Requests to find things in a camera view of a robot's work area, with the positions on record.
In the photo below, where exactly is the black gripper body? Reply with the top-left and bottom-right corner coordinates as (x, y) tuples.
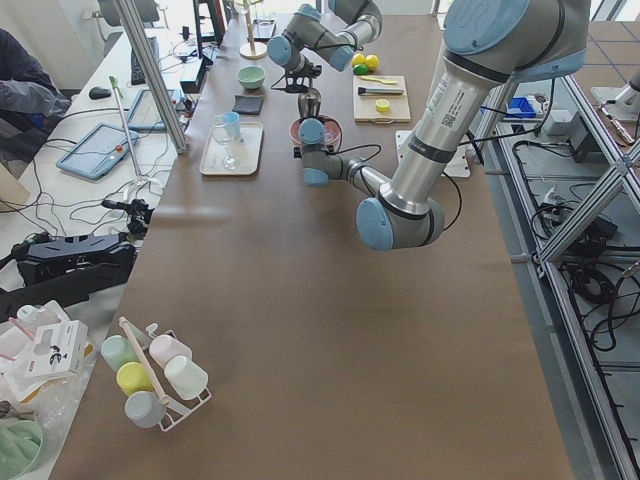
(270, 64), (321, 94)

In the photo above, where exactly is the blue teach pendant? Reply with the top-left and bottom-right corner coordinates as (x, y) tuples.
(127, 89), (166, 133)
(56, 123), (129, 180)

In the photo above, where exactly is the yellow lemon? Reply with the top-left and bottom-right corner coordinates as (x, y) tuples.
(364, 54), (380, 72)
(351, 53), (366, 68)

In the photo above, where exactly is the clear wine glass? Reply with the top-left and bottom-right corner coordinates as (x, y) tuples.
(212, 113), (239, 170)

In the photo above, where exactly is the pink cup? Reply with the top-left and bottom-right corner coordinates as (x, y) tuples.
(149, 334), (192, 369)

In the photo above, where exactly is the grey folded cloth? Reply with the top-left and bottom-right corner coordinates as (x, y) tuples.
(232, 95), (264, 115)

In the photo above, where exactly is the yellow plastic knife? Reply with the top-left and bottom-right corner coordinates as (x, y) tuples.
(359, 75), (397, 85)

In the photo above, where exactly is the lemon half slice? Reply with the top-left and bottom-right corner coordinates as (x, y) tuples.
(375, 99), (391, 112)

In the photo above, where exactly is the white cup rack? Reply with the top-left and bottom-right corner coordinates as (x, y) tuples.
(118, 316), (213, 433)

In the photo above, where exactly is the green bowl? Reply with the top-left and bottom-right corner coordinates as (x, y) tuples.
(236, 65), (266, 90)

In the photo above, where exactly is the cream serving tray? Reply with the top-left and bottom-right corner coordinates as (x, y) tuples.
(199, 121), (263, 176)

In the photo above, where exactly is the white cup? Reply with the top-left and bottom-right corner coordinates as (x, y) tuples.
(164, 355), (209, 400)

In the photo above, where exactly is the blue cup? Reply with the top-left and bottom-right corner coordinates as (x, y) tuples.
(222, 111), (241, 140)

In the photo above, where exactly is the mint green cup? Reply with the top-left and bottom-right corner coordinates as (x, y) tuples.
(100, 335), (138, 372)

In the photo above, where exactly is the metal ice scoop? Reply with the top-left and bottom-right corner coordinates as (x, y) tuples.
(297, 87), (322, 120)

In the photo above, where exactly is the wooden cup tree stand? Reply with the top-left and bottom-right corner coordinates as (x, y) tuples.
(239, 0), (267, 60)

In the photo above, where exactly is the yellow cup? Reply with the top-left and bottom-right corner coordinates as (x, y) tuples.
(116, 362), (153, 396)

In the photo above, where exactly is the grey cup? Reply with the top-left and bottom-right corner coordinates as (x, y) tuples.
(124, 391), (166, 428)

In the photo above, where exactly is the green lime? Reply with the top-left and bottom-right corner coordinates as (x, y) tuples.
(352, 64), (370, 76)

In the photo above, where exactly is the wooden cutting board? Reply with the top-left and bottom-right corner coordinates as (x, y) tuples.
(352, 75), (411, 123)

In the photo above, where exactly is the pink bowl with ice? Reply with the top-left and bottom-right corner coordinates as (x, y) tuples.
(289, 115), (342, 150)

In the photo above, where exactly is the aluminium frame post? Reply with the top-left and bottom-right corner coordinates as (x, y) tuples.
(114, 0), (188, 154)

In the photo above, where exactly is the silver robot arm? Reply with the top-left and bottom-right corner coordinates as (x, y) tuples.
(267, 0), (383, 94)
(301, 1), (589, 251)

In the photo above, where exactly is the steel muddler black tip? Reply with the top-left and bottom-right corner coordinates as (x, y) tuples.
(357, 86), (404, 96)

